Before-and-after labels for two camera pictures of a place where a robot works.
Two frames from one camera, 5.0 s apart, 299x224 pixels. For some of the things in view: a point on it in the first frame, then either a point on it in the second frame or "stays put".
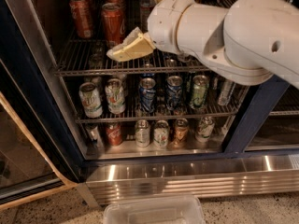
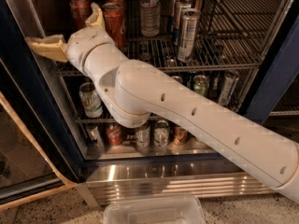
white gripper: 164,22 to 83,45
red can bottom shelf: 114,133 stays put
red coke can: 82,14 stays put
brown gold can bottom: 181,133 stays put
